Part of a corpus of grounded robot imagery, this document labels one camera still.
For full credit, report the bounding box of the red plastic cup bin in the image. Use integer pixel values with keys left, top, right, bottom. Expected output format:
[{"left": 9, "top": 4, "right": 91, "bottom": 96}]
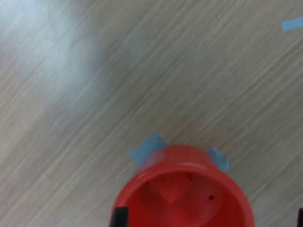
[{"left": 111, "top": 144, "right": 255, "bottom": 227}]

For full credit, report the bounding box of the red cube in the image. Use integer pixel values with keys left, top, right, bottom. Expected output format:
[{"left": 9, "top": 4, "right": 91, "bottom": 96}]
[{"left": 158, "top": 179, "right": 188, "bottom": 205}]

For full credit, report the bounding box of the blue tape piece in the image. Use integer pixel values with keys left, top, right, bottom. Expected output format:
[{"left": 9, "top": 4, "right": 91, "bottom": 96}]
[
  {"left": 129, "top": 132, "right": 169, "bottom": 167},
  {"left": 205, "top": 147, "right": 231, "bottom": 171},
  {"left": 281, "top": 17, "right": 303, "bottom": 33}
]

